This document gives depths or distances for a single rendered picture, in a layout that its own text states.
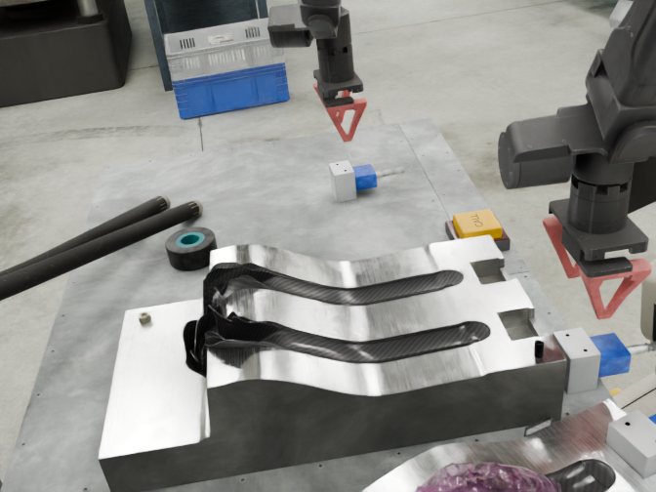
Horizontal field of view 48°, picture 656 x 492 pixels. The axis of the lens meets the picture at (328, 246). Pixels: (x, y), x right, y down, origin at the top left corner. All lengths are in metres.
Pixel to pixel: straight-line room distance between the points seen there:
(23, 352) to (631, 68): 2.19
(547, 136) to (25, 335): 2.15
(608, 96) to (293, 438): 0.46
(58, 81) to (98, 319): 3.68
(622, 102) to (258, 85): 3.42
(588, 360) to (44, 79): 4.17
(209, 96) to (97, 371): 3.06
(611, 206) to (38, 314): 2.21
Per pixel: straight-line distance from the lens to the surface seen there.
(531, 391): 0.83
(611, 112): 0.67
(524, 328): 0.89
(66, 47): 4.67
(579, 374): 0.89
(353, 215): 1.25
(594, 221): 0.77
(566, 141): 0.71
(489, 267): 0.97
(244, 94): 4.00
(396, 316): 0.88
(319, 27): 1.12
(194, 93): 3.98
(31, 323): 2.67
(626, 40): 0.64
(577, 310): 2.35
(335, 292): 0.92
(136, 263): 1.23
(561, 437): 0.78
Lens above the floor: 1.42
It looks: 32 degrees down
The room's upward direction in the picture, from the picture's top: 7 degrees counter-clockwise
